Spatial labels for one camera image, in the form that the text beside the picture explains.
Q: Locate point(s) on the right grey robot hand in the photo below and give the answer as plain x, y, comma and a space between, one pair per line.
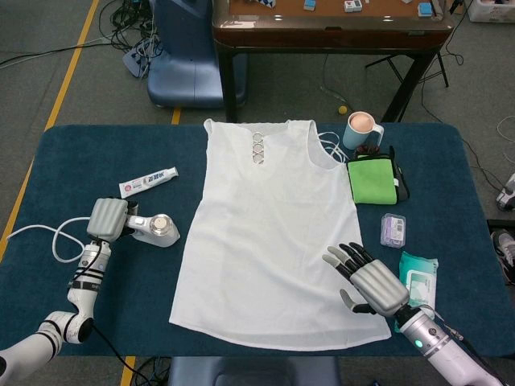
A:
380, 285

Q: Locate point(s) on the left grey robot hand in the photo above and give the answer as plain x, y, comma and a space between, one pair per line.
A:
106, 219

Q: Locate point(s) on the white handheld device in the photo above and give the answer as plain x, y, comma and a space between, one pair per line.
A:
161, 235

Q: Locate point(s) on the white sleeveless shirt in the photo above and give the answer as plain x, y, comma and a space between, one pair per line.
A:
273, 209

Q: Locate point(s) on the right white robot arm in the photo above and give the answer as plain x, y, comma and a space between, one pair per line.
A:
438, 346

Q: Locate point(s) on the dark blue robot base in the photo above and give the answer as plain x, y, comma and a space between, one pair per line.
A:
253, 372

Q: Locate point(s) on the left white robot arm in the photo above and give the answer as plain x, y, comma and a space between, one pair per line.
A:
82, 293

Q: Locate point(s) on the teal wet wipes pack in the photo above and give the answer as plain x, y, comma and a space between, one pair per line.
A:
422, 281

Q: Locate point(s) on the white toothpaste tube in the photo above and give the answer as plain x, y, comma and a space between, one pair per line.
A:
147, 183

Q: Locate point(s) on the purple clear plastic box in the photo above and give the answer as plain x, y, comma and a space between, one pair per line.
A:
392, 231

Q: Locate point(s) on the green folded cloth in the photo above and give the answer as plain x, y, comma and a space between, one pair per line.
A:
372, 181

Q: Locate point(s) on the grey sneaker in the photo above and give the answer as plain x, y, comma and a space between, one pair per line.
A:
505, 249

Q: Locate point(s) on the red hair clip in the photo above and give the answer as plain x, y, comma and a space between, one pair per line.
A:
366, 150

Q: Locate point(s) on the grey white floor device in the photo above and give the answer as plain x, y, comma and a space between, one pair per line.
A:
507, 197

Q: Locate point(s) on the blue power strip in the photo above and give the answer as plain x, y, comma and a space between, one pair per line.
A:
133, 62

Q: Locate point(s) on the blue plastic machine base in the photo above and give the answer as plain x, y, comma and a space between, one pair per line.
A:
185, 72

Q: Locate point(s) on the black tripod stand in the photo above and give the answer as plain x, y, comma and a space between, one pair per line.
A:
442, 68

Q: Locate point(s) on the brown mahjong table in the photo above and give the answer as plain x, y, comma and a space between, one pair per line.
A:
330, 34

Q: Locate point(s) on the large blue mahjong tile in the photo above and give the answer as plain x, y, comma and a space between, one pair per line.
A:
423, 9

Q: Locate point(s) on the white red mahjong tile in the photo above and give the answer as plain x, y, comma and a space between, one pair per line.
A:
353, 5

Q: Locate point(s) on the small blue mahjong tile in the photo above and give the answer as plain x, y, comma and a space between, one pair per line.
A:
309, 5

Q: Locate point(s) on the white storage box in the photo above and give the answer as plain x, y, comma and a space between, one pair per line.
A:
487, 10

